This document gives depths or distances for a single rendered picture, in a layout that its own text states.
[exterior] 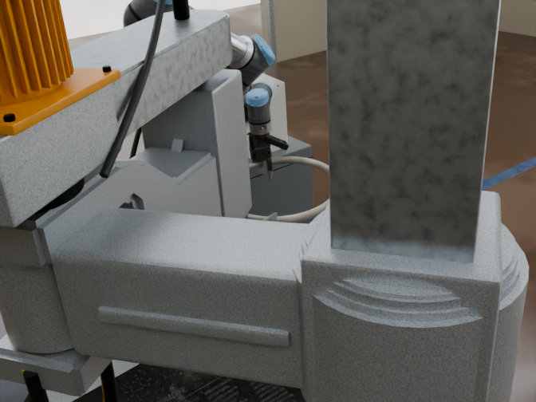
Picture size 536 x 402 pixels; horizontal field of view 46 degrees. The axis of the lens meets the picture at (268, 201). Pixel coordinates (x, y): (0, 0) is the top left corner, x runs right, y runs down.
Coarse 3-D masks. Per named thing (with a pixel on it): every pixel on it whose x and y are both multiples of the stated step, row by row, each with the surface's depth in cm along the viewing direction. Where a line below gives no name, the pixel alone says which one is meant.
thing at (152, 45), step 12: (156, 12) 129; (156, 24) 127; (156, 36) 126; (144, 60) 122; (144, 72) 120; (144, 84) 120; (132, 96) 117; (132, 108) 116; (120, 132) 113; (120, 144) 112; (108, 156) 110; (108, 168) 109
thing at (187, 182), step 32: (128, 160) 124; (160, 160) 155; (192, 160) 154; (96, 192) 112; (128, 192) 123; (160, 192) 135; (192, 192) 150; (32, 224) 100; (64, 224) 105; (0, 256) 104; (32, 256) 102; (0, 352) 118; (64, 352) 116; (64, 384) 114
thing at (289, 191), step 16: (288, 144) 310; (304, 144) 309; (256, 176) 294; (272, 176) 299; (288, 176) 305; (304, 176) 312; (256, 192) 297; (272, 192) 303; (288, 192) 309; (304, 192) 315; (256, 208) 300; (272, 208) 306; (288, 208) 313; (304, 208) 319
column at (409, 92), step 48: (336, 0) 72; (384, 0) 70; (432, 0) 69; (480, 0) 67; (336, 48) 74; (384, 48) 72; (432, 48) 71; (480, 48) 69; (336, 96) 77; (384, 96) 75; (432, 96) 73; (480, 96) 72; (336, 144) 80; (384, 144) 78; (432, 144) 76; (480, 144) 74; (336, 192) 83; (384, 192) 81; (432, 192) 79; (480, 192) 77; (336, 240) 86; (384, 240) 84; (432, 240) 82
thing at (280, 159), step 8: (272, 160) 265; (280, 160) 265; (288, 160) 264; (296, 160) 263; (304, 160) 262; (312, 160) 260; (320, 168) 258; (328, 168) 254; (328, 200) 233; (320, 208) 229; (248, 216) 229; (256, 216) 228; (264, 216) 227; (280, 216) 226; (288, 216) 226; (296, 216) 226; (304, 216) 226; (312, 216) 228
